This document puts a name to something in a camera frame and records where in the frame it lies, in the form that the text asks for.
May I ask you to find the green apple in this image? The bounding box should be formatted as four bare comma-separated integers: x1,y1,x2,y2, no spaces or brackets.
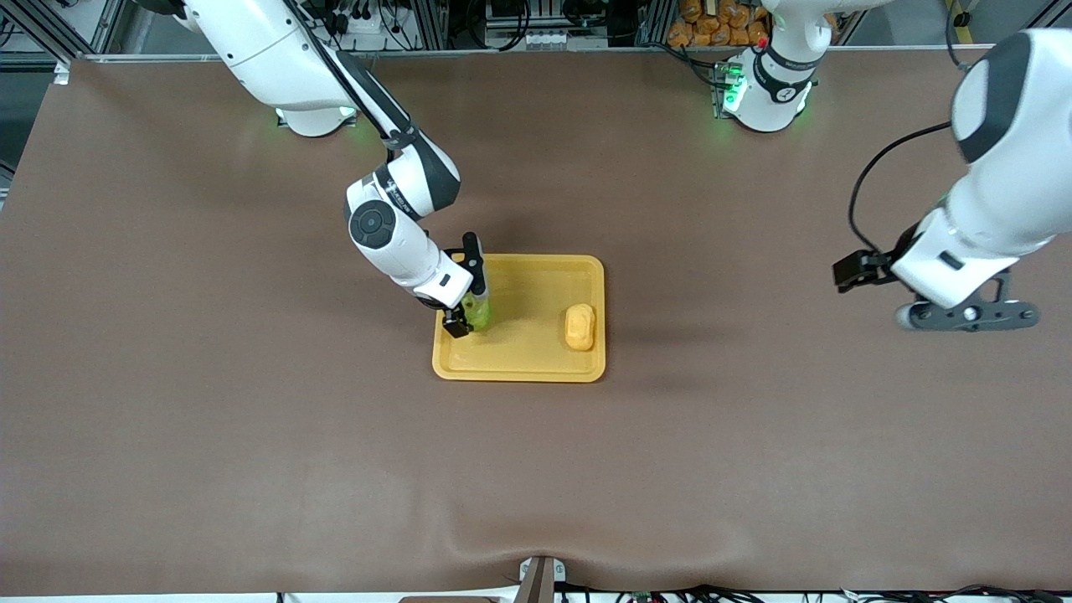
463,291,494,333

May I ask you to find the yellow plastic tray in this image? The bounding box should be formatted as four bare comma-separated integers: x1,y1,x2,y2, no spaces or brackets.
432,254,606,384

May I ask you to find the brown table mat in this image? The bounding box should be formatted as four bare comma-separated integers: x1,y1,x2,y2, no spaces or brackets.
0,46,1072,597

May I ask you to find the white power strip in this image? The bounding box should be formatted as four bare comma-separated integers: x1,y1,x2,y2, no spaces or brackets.
484,29,566,49

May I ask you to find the orange snack bag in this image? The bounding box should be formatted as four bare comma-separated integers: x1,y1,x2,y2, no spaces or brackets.
667,0,770,47

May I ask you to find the white socket box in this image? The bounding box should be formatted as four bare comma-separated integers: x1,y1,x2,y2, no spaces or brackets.
331,8,394,39

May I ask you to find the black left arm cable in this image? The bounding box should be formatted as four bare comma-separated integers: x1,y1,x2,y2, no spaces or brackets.
848,0,972,256

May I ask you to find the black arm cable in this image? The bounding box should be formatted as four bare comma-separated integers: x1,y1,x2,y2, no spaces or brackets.
285,0,403,143
848,0,972,256

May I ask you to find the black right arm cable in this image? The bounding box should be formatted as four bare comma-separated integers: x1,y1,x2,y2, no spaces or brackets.
285,0,403,143

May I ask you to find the aluminium table edge rail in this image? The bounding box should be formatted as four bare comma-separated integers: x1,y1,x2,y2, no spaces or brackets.
82,46,997,64

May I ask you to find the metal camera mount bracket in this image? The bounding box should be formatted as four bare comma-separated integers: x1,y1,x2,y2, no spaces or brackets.
518,556,567,603

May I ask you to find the aluminium frame strut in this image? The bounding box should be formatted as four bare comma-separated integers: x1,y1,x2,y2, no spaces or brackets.
0,0,126,61
1028,0,1072,33

